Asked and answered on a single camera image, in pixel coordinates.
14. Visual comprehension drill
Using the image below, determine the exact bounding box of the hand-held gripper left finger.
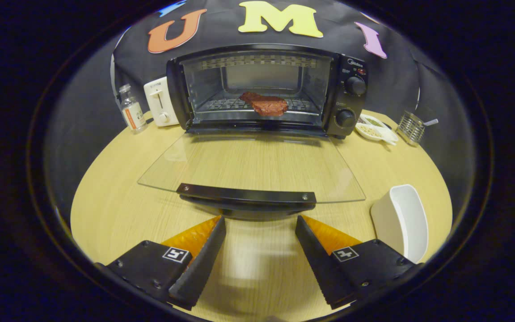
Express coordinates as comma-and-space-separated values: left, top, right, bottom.
105, 216, 227, 311

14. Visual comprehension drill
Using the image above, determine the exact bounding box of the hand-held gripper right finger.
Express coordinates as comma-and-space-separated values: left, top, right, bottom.
295, 215, 419, 310

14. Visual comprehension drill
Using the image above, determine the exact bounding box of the red steak piece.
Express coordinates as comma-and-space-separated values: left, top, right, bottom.
240, 91, 289, 117

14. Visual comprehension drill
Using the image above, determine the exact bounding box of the black toaster oven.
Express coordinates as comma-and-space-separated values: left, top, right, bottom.
137, 43, 369, 220

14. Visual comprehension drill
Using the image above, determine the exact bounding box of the white pop-up toaster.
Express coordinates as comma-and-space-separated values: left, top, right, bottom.
144, 76, 180, 127

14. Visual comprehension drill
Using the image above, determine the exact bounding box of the white rectangular dish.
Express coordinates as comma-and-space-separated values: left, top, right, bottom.
370, 184, 429, 264

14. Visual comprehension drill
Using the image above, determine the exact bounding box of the white divided plate with beans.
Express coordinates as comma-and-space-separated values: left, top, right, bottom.
355, 114, 399, 146

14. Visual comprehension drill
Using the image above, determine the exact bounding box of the small clear glass bottle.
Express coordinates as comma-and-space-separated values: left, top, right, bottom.
118, 84, 148, 134

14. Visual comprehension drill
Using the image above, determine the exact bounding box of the metal wire utensil holder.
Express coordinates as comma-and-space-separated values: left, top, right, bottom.
396, 111, 425, 146

